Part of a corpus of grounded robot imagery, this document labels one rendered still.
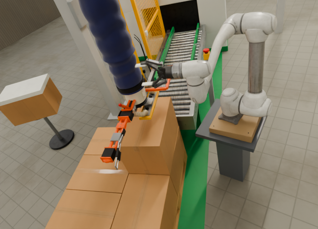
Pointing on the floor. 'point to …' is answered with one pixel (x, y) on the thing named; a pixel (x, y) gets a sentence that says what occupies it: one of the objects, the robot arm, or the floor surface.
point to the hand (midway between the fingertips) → (140, 74)
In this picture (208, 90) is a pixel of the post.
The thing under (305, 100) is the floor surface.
